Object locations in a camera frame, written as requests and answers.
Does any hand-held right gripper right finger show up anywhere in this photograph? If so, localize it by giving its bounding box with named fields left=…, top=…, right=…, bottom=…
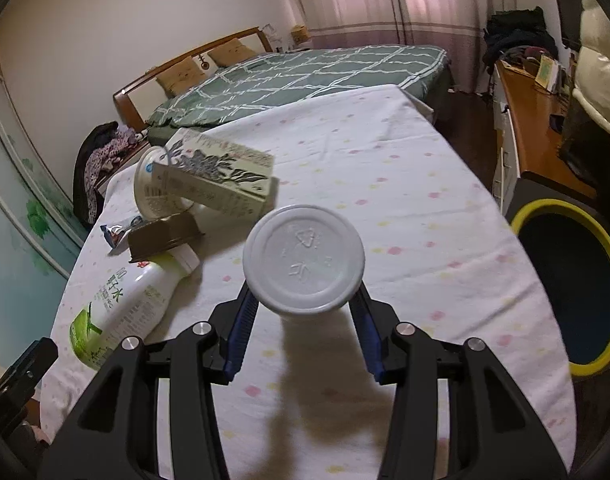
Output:
left=347, top=280, right=571, bottom=480

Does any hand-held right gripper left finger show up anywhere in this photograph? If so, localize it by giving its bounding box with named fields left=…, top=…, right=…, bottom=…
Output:
left=37, top=280, right=261, bottom=480

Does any white cup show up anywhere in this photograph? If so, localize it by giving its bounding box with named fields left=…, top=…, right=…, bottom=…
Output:
left=242, top=204, right=367, bottom=317

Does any white bottle green label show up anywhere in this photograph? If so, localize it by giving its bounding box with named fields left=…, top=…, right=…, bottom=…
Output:
left=69, top=244, right=202, bottom=372

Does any cream drink carton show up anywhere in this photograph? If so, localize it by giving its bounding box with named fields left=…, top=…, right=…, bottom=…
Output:
left=151, top=128, right=277, bottom=221

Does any blue white snack wrapper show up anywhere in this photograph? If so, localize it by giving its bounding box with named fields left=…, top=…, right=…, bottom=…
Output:
left=100, top=215, right=146, bottom=252

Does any white yogurt tub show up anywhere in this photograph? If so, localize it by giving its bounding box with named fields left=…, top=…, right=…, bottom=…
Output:
left=134, top=145, right=201, bottom=223

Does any dark bin yellow rim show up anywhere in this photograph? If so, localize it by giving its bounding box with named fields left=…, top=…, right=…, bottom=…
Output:
left=508, top=199, right=610, bottom=378

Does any glass wardrobe sliding door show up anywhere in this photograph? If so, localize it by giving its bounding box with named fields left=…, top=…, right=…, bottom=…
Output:
left=0, top=30, right=93, bottom=376

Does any floral cloth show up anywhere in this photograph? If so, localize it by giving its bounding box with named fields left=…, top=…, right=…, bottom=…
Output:
left=82, top=127, right=148, bottom=211

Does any green plaid duvet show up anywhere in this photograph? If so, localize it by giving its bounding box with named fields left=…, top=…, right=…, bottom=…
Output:
left=146, top=45, right=448, bottom=128

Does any wooden bed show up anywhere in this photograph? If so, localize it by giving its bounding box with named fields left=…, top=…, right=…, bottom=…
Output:
left=112, top=26, right=453, bottom=146

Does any tan bear pillow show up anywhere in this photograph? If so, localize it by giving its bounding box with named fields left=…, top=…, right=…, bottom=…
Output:
left=155, top=57, right=208, bottom=98
left=207, top=40, right=261, bottom=68

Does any wooden desk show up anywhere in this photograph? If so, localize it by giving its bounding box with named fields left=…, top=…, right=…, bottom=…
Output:
left=490, top=57, right=601, bottom=211

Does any dark hanging cloth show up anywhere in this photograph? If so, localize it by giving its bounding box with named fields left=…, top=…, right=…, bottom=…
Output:
left=558, top=95, right=610, bottom=196

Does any green picture book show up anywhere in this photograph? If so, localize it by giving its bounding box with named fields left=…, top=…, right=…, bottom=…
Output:
left=535, top=55, right=558, bottom=93

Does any dark clothes pile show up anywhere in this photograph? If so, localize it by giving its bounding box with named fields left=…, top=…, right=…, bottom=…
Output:
left=482, top=6, right=561, bottom=68

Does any cream puffer jacket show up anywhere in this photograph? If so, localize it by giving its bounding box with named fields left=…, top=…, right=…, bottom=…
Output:
left=570, top=0, right=610, bottom=143

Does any black television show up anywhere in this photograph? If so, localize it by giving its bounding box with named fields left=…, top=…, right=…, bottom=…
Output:
left=548, top=0, right=583, bottom=53

